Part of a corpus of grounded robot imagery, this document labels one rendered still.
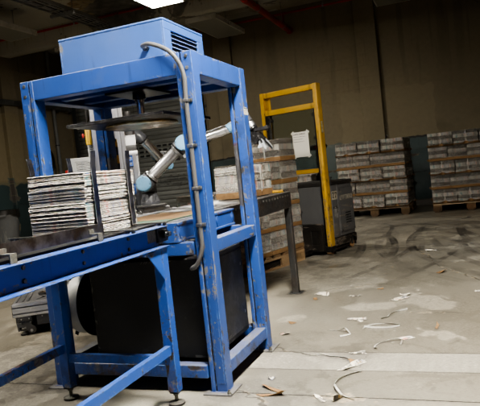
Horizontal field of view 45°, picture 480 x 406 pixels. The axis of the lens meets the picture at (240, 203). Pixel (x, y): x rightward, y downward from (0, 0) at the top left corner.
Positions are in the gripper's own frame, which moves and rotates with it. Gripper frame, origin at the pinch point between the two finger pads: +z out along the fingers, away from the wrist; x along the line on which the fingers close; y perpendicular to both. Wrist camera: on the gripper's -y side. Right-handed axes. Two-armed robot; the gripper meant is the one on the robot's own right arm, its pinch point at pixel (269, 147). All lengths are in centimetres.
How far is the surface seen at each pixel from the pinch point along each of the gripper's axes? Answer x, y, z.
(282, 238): -144, 97, 44
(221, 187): 18.1, 40.8, 4.2
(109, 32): 157, -24, -55
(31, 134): 173, 36, -39
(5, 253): 266, -10, 41
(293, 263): -30, 49, 77
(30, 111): 173, 30, -49
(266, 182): -10.4, 21.6, 16.1
